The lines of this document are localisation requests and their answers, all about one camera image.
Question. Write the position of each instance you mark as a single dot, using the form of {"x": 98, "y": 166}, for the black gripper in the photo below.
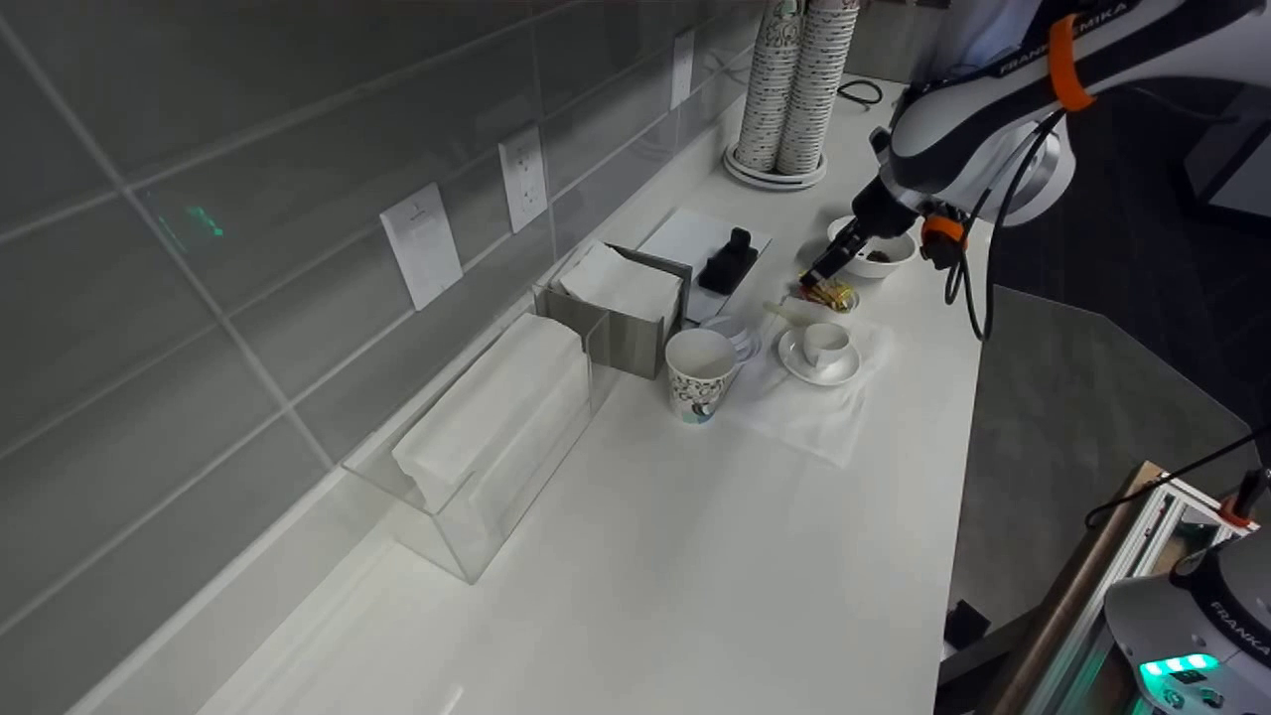
{"x": 877, "y": 223}

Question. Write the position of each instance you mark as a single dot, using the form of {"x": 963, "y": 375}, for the cream plastic spoon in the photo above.
{"x": 801, "y": 310}

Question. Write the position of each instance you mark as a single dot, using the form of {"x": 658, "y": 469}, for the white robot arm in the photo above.
{"x": 980, "y": 122}

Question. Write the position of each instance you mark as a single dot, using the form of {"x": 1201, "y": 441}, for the small white mug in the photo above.
{"x": 824, "y": 342}

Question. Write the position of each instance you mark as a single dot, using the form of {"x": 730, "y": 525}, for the white bowl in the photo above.
{"x": 878, "y": 273}

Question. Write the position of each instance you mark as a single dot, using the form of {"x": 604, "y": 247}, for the dark coffee beans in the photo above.
{"x": 894, "y": 247}

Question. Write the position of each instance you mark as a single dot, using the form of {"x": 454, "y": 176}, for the white cup on saucer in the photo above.
{"x": 796, "y": 358}

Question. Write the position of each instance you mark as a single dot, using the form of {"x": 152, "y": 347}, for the black plastic holder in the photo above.
{"x": 730, "y": 261}

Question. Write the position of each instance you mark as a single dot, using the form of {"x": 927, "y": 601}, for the white round cup stack base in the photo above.
{"x": 775, "y": 176}

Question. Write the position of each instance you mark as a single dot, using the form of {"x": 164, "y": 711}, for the white paper sheet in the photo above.
{"x": 681, "y": 236}

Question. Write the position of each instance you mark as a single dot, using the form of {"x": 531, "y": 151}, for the patterned paper cup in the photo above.
{"x": 699, "y": 378}

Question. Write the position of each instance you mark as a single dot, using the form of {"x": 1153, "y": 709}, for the tall patterned cup stack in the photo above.
{"x": 820, "y": 80}
{"x": 764, "y": 80}

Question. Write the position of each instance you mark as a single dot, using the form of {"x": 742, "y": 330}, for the stack of white napkins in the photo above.
{"x": 616, "y": 282}

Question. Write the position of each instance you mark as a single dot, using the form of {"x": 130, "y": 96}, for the folded white paper towels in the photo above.
{"x": 489, "y": 409}

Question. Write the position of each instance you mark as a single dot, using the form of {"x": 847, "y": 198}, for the clear acrylic box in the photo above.
{"x": 531, "y": 503}

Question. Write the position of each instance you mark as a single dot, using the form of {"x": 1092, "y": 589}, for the small black block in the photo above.
{"x": 963, "y": 627}

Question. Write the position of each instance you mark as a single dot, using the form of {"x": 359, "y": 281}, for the grey device with green light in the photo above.
{"x": 1176, "y": 637}

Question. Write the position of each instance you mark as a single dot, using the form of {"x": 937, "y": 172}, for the narrow white wall outlet plate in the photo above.
{"x": 681, "y": 70}

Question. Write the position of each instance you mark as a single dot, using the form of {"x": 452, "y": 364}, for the wooden and white frame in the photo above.
{"x": 1099, "y": 559}

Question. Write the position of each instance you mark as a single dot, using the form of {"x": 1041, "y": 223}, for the large white wall outlet plate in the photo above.
{"x": 421, "y": 244}

